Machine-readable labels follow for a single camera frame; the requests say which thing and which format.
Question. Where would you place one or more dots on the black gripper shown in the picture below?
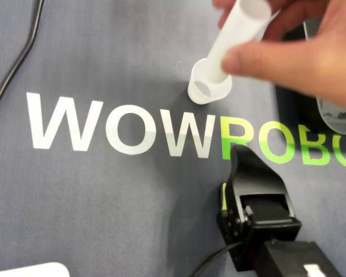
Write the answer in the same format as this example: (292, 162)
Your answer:
(265, 213)

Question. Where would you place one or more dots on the white plastic tube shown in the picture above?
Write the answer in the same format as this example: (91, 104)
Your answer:
(239, 34)

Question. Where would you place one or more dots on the right human hand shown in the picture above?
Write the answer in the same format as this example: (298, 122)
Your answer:
(305, 52)

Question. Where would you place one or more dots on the black plastic tray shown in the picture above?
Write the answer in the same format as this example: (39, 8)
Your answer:
(294, 115)

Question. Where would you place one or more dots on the dark grey printed desk mat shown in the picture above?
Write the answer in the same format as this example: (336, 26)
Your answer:
(103, 202)

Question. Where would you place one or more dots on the white desk lamp base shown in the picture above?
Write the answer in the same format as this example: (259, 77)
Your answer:
(31, 271)

